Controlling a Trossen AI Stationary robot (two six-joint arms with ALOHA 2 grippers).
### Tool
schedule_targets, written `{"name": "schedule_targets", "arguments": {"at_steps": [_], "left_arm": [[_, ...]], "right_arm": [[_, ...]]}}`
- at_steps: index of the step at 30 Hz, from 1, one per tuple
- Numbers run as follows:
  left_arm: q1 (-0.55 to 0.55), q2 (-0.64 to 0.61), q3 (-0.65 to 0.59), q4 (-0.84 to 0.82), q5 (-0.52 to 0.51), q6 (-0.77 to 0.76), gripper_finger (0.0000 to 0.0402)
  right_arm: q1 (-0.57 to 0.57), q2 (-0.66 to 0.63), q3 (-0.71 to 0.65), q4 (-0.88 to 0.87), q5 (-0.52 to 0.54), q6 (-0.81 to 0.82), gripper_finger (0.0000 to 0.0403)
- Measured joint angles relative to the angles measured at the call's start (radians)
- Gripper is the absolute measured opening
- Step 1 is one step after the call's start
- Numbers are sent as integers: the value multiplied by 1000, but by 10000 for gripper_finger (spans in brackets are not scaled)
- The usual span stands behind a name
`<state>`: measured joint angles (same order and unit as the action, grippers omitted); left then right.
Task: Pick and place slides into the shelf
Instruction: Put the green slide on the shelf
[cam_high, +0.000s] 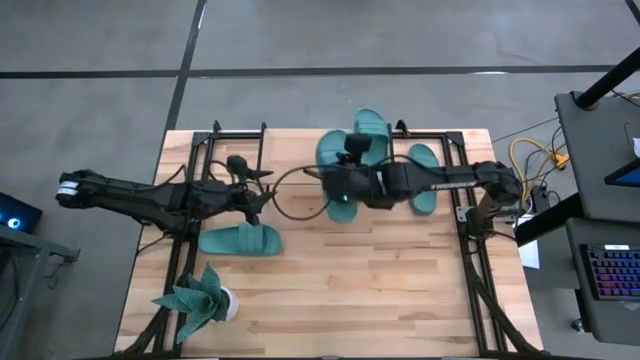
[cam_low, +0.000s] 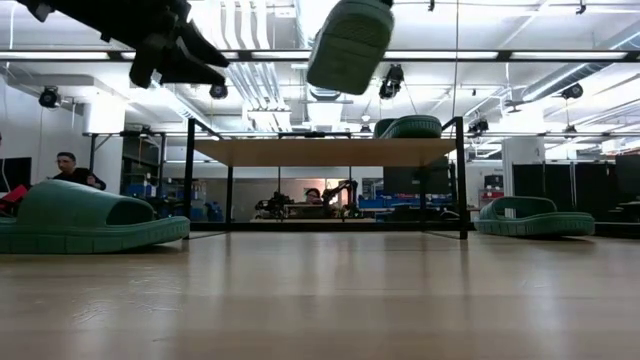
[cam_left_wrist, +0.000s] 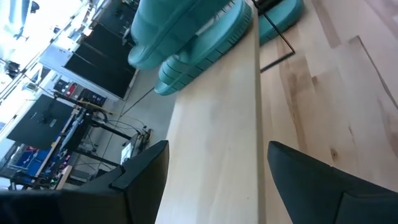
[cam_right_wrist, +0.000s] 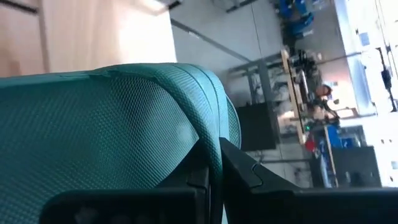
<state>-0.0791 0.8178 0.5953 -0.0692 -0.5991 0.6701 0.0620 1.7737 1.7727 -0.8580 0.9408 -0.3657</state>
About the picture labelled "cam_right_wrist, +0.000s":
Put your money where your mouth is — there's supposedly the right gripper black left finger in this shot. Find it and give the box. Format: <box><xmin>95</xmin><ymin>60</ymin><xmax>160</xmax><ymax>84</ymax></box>
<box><xmin>39</xmin><ymin>139</ymin><xmax>211</xmax><ymax>224</ymax></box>

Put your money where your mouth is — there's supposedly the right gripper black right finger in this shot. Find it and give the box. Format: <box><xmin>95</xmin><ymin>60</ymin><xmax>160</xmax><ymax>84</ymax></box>
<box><xmin>219</xmin><ymin>136</ymin><xmax>398</xmax><ymax>224</ymax></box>

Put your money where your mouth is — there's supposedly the green rubber slide sandal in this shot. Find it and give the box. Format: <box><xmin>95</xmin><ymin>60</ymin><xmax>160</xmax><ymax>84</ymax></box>
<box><xmin>0</xmin><ymin>62</ymin><xmax>243</xmax><ymax>224</ymax></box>

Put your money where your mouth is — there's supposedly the wooden shelf with black legs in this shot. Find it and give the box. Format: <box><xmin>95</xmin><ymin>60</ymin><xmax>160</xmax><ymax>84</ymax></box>
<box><xmin>39</xmin><ymin>0</ymin><xmax>183</xmax><ymax>78</ymax></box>

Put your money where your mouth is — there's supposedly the black square cabinet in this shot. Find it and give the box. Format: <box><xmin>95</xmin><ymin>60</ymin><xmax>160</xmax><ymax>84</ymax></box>
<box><xmin>235</xmin><ymin>102</ymin><xmax>278</xmax><ymax>152</ymax></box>

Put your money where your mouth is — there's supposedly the wooden background table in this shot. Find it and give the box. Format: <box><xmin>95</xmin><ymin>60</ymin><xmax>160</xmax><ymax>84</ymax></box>
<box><xmin>280</xmin><ymin>49</ymin><xmax>308</xmax><ymax>144</ymax></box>

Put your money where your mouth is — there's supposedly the person seated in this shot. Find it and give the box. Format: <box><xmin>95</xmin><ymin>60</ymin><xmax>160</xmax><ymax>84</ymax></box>
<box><xmin>306</xmin><ymin>83</ymin><xmax>341</xmax><ymax>122</ymax></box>

